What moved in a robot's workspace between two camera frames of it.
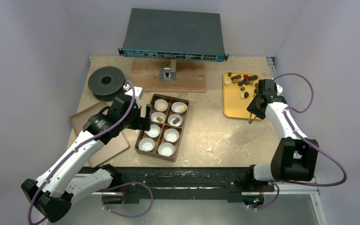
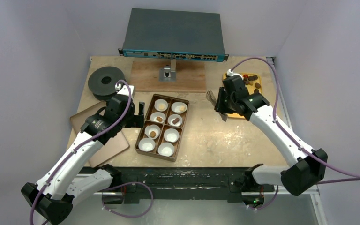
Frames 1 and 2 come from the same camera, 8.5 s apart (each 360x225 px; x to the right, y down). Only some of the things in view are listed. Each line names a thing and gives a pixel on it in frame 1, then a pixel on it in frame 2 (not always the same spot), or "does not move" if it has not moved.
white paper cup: x=154 y=131 does not move
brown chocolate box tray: x=163 y=141 does not move
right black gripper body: x=258 y=105 to x=222 y=101
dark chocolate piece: x=176 y=121 does not move
